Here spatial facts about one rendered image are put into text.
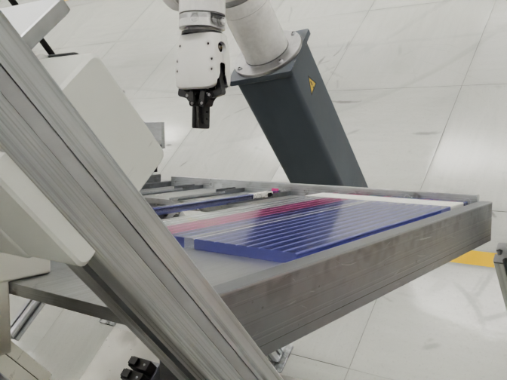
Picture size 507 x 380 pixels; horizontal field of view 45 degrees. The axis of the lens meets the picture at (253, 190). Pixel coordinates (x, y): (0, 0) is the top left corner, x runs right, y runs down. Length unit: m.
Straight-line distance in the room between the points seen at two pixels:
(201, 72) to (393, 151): 1.27
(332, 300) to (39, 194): 0.35
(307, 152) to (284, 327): 1.27
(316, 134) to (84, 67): 1.43
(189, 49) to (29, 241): 0.87
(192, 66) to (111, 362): 0.59
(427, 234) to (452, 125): 1.55
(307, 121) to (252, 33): 0.28
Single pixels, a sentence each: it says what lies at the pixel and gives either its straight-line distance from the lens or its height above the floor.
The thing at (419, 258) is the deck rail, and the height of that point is 0.90.
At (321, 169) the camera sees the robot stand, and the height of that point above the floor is 0.35.
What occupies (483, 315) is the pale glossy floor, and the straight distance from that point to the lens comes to 1.78.
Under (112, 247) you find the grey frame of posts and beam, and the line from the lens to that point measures 0.30.
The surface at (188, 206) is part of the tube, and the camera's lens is 0.96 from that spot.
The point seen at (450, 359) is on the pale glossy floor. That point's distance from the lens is 1.72.
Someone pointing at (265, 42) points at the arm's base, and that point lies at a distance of 1.58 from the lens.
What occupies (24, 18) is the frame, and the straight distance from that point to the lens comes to 0.36.
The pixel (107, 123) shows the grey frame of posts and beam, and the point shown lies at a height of 1.35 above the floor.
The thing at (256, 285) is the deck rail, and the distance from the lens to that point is 0.47.
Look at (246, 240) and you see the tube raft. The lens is 0.64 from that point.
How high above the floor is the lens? 1.48
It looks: 38 degrees down
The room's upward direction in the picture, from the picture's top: 31 degrees counter-clockwise
